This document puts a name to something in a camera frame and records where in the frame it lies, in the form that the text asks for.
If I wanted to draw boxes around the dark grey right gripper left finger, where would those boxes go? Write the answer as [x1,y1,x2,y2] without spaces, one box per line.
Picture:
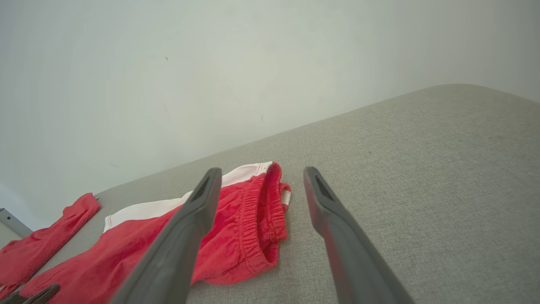
[111,168,223,304]

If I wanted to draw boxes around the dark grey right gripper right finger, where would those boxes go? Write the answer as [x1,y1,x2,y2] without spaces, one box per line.
[303,166,416,304]

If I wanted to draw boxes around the red polo shirt white collar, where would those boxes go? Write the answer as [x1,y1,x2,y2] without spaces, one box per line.
[0,193,101,298]

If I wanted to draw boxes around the red shorts with white stripe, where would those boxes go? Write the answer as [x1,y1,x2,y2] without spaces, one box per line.
[19,161,292,304]

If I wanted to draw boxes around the grey fabric sofa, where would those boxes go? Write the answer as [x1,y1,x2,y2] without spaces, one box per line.
[0,84,540,304]

